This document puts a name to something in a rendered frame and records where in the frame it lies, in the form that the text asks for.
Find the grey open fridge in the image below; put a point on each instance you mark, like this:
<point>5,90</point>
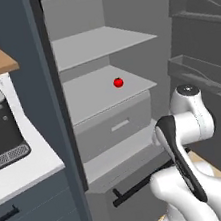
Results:
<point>111,82</point>

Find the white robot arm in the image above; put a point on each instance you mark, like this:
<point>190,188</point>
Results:
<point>195,119</point>

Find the grey freezer drawer front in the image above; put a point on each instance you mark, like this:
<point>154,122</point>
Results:
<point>130,203</point>

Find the grey fridge door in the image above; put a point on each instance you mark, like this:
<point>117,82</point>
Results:
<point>207,67</point>

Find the grey door bin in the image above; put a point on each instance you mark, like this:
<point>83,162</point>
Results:
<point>201,73</point>
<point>197,4</point>

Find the grey fridge drawer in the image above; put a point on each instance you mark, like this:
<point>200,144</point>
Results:
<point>115,128</point>

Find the red tomato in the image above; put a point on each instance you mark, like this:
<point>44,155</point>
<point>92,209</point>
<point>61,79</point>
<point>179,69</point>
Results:
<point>118,82</point>

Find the grey fridge shelf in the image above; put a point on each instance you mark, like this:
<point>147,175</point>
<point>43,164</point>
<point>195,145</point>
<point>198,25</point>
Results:
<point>96,94</point>
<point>95,44</point>

